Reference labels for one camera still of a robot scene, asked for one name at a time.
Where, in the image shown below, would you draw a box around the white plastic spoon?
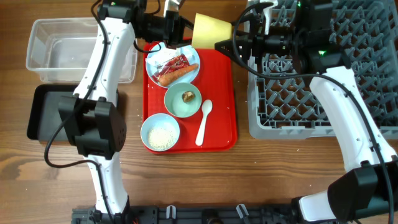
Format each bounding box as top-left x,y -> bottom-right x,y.
195,100 -> 213,146

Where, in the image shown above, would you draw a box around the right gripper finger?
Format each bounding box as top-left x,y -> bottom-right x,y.
215,39 -> 251,65
231,2 -> 273,27

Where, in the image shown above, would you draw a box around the clear plastic bin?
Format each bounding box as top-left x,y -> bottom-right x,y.
25,17 -> 137,83

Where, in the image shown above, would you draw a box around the brown mushroom piece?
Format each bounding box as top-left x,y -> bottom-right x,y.
182,91 -> 196,103

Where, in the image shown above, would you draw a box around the white rice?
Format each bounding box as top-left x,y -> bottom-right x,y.
147,126 -> 177,151

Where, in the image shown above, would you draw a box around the orange carrot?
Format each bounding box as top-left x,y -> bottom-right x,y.
159,63 -> 198,86

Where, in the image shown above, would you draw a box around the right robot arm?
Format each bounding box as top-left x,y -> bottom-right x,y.
215,1 -> 397,223

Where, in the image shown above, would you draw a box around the red snack wrapper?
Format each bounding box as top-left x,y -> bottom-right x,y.
151,54 -> 190,82

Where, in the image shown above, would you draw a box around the black plastic tray bin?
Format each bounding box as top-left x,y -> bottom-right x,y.
26,84 -> 119,142

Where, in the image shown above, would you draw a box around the light blue plate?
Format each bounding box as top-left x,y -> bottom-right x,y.
145,43 -> 200,88

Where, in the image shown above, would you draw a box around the green bowl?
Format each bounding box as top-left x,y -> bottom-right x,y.
164,83 -> 202,118

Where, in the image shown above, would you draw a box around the blue bowl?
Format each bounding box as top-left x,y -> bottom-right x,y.
141,113 -> 180,152

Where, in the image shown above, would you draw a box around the grey dishwasher rack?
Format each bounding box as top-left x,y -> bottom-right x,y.
248,1 -> 397,139

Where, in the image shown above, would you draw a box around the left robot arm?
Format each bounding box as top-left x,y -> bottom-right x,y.
58,1 -> 193,223

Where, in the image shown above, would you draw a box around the yellow plastic cup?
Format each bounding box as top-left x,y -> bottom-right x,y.
191,13 -> 233,49

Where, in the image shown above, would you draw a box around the red serving tray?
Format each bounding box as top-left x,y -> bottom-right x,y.
143,49 -> 238,154

